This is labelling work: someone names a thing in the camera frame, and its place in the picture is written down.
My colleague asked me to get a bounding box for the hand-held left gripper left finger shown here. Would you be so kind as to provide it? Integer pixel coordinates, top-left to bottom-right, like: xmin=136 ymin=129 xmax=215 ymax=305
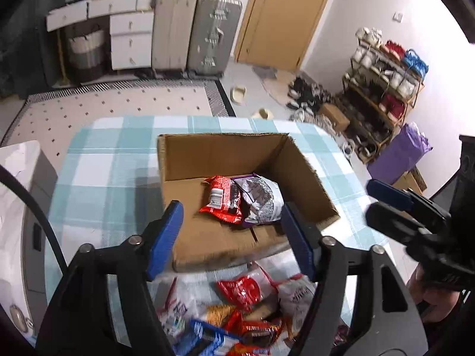
xmin=35 ymin=200 xmax=184 ymax=356

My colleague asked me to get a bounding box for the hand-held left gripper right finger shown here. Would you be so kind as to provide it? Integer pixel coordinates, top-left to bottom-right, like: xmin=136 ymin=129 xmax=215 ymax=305
xmin=280 ymin=202 xmax=431 ymax=356

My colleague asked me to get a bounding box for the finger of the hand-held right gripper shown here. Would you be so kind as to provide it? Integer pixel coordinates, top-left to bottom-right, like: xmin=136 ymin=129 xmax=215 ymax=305
xmin=366 ymin=179 xmax=450 ymax=227
xmin=365 ymin=202 xmax=435 ymax=247

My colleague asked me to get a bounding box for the brown cardboard box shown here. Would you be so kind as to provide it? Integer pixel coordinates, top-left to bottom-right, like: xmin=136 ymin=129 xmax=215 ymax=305
xmin=156 ymin=133 xmax=341 ymax=273

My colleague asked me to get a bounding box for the red brown snack packet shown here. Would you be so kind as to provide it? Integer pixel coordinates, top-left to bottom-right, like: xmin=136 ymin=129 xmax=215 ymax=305
xmin=223 ymin=309 xmax=284 ymax=347

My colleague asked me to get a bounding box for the person's right hand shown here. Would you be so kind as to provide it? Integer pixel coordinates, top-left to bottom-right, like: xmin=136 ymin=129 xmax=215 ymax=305
xmin=408 ymin=265 xmax=464 ymax=323

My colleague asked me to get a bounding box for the purple bag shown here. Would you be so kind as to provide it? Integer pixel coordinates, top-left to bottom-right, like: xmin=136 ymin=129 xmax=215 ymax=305
xmin=368 ymin=122 xmax=433 ymax=186

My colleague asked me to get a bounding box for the silver purple snack packet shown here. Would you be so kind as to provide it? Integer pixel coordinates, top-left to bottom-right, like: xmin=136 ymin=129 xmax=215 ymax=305
xmin=232 ymin=172 xmax=286 ymax=229

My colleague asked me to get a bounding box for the white dark-print snack packet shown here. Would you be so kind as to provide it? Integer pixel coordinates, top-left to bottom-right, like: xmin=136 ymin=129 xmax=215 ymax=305
xmin=276 ymin=274 xmax=318 ymax=329

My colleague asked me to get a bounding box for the red white snack packet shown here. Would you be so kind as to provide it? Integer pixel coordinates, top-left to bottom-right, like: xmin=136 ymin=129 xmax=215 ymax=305
xmin=198 ymin=175 xmax=243 ymax=225

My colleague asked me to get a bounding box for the red heart snack packet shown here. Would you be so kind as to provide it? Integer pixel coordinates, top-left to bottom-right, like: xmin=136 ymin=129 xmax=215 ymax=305
xmin=216 ymin=271 xmax=277 ymax=312

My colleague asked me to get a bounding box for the small cardboard box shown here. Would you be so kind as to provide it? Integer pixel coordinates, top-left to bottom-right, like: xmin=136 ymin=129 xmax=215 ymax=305
xmin=319 ymin=103 xmax=351 ymax=132

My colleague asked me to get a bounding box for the wooden shoe rack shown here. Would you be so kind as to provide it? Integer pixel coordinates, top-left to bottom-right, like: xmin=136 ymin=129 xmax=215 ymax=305
xmin=341 ymin=28 xmax=425 ymax=164

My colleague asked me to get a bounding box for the blue snack packet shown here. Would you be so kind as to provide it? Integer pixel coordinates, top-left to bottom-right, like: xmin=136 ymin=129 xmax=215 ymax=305
xmin=172 ymin=319 xmax=238 ymax=356

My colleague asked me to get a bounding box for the pile of shoes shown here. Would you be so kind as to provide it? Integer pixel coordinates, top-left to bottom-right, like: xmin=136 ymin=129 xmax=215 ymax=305
xmin=286 ymin=77 xmax=335 ymax=112

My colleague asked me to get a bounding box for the dotted patterned rug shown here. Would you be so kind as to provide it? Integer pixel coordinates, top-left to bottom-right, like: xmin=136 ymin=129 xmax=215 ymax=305
xmin=0 ymin=80 xmax=236 ymax=149

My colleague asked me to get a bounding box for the white grey cabinet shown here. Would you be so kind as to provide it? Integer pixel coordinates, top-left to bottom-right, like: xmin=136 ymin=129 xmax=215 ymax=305
xmin=0 ymin=141 xmax=58 ymax=342

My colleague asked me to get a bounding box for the beige oval door mat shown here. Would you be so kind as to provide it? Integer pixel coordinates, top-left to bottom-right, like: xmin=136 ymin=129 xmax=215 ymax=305
xmin=262 ymin=70 xmax=297 ymax=106

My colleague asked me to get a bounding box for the wooden door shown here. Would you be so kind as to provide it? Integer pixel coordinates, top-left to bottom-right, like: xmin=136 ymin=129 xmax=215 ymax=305
xmin=235 ymin=0 xmax=339 ymax=73

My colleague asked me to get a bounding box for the woven laundry basket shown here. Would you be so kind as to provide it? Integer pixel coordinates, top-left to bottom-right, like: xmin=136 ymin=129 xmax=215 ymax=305
xmin=67 ymin=26 xmax=106 ymax=82

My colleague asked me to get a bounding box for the silver suitcase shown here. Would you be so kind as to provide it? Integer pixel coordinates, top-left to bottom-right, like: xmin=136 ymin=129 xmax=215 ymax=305
xmin=186 ymin=0 xmax=243 ymax=77

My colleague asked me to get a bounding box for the white desk with drawers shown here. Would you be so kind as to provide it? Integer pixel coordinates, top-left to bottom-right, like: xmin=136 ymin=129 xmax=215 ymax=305
xmin=46 ymin=0 xmax=154 ymax=71

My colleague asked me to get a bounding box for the beige suitcase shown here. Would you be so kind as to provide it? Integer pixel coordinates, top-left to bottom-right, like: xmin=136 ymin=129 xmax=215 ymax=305
xmin=151 ymin=0 xmax=198 ymax=72

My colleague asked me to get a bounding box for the wooden pole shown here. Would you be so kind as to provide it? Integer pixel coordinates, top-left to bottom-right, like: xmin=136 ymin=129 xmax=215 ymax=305
xmin=56 ymin=30 xmax=70 ymax=82

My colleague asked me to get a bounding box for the black cable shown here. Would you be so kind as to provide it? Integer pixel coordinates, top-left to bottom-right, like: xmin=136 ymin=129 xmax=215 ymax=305
xmin=0 ymin=163 xmax=69 ymax=268

